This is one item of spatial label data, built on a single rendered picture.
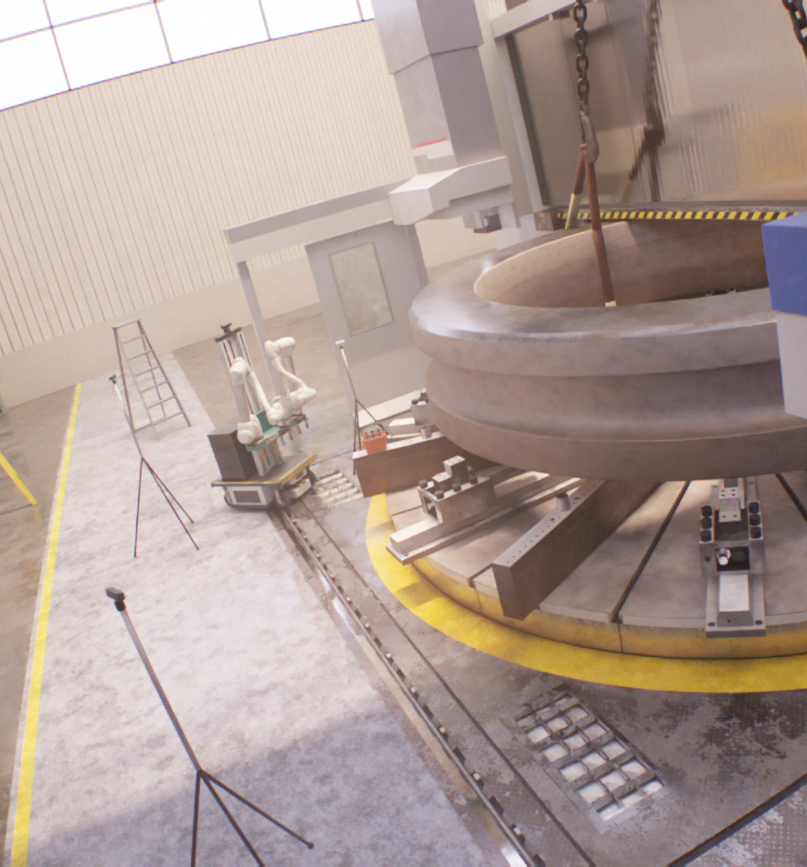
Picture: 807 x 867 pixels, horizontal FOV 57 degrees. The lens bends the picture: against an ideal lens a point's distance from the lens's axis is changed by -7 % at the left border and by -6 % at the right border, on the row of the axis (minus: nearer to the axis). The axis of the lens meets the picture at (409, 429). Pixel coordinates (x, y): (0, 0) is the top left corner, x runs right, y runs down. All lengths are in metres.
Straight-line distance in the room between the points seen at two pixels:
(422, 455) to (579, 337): 2.48
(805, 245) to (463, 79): 7.35
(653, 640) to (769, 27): 4.69
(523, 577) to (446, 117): 5.33
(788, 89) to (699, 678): 4.48
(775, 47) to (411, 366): 5.57
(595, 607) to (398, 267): 5.92
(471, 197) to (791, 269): 7.17
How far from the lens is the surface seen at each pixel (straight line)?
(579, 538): 5.05
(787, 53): 6.80
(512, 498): 5.88
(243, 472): 8.02
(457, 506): 5.57
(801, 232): 1.54
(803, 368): 1.64
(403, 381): 9.81
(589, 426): 4.86
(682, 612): 4.55
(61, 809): 5.25
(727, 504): 4.54
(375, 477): 6.72
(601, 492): 5.21
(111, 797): 5.12
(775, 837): 3.82
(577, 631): 4.87
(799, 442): 4.65
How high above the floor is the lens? 2.96
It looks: 19 degrees down
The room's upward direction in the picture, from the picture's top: 15 degrees counter-clockwise
